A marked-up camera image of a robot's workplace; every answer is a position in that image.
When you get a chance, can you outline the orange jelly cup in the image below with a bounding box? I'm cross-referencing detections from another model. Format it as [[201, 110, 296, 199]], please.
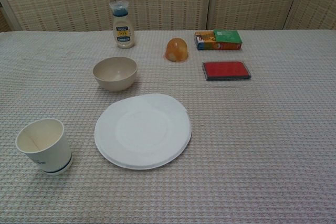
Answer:
[[163, 38, 189, 63]]

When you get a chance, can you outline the beige bowl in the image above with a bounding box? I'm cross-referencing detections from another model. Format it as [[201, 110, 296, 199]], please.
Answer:
[[92, 56, 138, 92]]

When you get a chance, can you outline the white paper cup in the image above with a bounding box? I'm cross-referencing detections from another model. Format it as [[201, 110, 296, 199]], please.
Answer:
[[15, 119, 73, 176]]

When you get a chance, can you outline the pale woven tablecloth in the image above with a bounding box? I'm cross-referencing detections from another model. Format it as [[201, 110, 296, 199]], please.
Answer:
[[0, 29, 336, 224]]

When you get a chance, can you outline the red ink pad case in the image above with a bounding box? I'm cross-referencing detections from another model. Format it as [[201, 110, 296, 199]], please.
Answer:
[[202, 61, 252, 82]]

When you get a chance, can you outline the orange and green carton box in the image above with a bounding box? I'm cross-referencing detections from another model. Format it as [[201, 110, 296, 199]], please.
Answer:
[[194, 29, 243, 51]]

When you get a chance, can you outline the white paper plate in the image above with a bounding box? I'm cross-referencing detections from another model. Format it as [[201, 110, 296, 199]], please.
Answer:
[[94, 93, 192, 169]]

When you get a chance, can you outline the mayonnaise bottle with blue cap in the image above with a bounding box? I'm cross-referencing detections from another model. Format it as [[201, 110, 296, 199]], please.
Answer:
[[109, 1, 135, 49]]

